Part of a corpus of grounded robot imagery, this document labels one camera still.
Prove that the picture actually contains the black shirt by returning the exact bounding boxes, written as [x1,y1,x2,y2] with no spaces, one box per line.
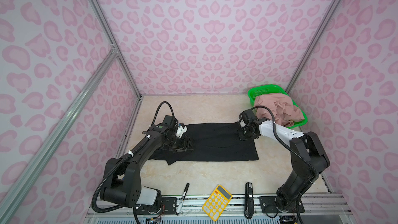
[150,122,259,166]

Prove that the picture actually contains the pink garment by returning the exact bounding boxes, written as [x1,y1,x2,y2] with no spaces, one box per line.
[254,93,305,128]

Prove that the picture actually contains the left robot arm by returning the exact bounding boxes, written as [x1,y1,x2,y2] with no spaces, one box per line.
[91,124,192,213]

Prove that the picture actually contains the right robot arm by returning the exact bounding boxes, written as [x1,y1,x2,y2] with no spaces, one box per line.
[238,119,330,213]

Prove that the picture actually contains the green plastic laundry basket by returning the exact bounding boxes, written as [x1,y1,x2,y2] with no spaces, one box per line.
[247,84,308,129]

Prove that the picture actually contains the black marker pen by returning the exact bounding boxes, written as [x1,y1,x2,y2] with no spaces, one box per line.
[175,183,190,216]

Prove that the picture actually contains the black stapler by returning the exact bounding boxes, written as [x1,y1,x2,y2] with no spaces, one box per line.
[244,182,255,219]

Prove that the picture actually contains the yellow calculator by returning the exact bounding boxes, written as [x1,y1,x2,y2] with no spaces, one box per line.
[202,185,233,222]

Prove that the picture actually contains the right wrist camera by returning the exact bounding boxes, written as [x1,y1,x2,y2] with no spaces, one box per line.
[238,109,268,128]

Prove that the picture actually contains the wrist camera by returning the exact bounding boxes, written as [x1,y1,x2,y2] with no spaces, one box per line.
[238,109,268,128]
[162,115,188,139]

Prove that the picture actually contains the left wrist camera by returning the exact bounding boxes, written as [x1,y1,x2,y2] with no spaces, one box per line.
[162,115,188,139]

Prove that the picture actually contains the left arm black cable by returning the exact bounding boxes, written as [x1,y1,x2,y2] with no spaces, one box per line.
[91,101,175,214]

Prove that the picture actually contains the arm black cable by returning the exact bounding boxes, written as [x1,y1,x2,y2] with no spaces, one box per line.
[91,101,175,214]
[237,105,319,224]

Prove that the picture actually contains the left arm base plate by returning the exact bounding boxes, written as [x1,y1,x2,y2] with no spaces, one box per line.
[136,197,177,215]

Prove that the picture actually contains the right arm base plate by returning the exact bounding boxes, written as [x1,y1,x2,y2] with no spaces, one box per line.
[259,196,305,216]

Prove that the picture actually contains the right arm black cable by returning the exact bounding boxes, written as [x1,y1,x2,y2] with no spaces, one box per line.
[237,105,319,224]

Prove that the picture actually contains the aluminium mounting rail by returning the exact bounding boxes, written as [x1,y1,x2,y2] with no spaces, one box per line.
[84,193,355,224]

